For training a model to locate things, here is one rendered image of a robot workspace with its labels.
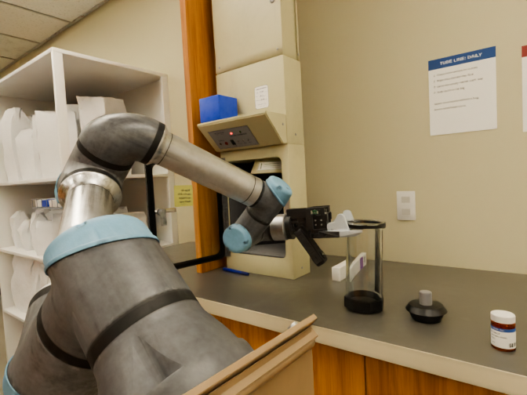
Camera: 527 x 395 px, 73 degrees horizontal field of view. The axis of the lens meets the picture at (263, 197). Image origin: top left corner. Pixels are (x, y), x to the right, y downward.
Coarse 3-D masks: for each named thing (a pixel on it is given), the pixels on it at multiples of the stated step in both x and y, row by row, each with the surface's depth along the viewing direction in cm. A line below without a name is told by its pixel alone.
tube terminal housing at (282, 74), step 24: (240, 72) 132; (264, 72) 125; (288, 72) 122; (240, 96) 132; (288, 96) 122; (288, 120) 122; (288, 144) 122; (288, 168) 122; (288, 240) 124; (240, 264) 139; (264, 264) 131; (288, 264) 125
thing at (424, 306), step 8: (424, 296) 84; (408, 304) 87; (416, 304) 85; (424, 304) 84; (432, 304) 85; (440, 304) 84; (416, 312) 83; (424, 312) 82; (432, 312) 81; (440, 312) 82; (416, 320) 84; (424, 320) 82; (432, 320) 82; (440, 320) 83
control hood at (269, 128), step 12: (216, 120) 125; (228, 120) 122; (240, 120) 119; (252, 120) 117; (264, 120) 114; (276, 120) 116; (204, 132) 132; (252, 132) 121; (264, 132) 119; (276, 132) 117; (264, 144) 124; (276, 144) 122
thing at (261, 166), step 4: (256, 160) 135; (260, 160) 133; (264, 160) 132; (268, 160) 131; (272, 160) 131; (276, 160) 131; (280, 160) 132; (256, 164) 134; (260, 164) 132; (264, 164) 131; (268, 164) 131; (272, 164) 130; (276, 164) 130; (280, 164) 131; (256, 168) 133; (260, 168) 131; (264, 168) 131; (268, 168) 130; (272, 168) 130; (276, 168) 130; (280, 168) 130; (252, 172) 135; (256, 172) 132; (260, 172) 131; (264, 172) 130; (268, 172) 130; (272, 172) 146; (276, 172) 146; (280, 172) 146
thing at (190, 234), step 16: (160, 176) 122; (176, 176) 126; (160, 192) 122; (176, 192) 126; (192, 192) 131; (208, 192) 135; (160, 208) 122; (176, 208) 126; (192, 208) 131; (208, 208) 135; (160, 224) 122; (176, 224) 126; (192, 224) 131; (208, 224) 135; (160, 240) 122; (176, 240) 126; (192, 240) 131; (208, 240) 135; (176, 256) 126; (192, 256) 131
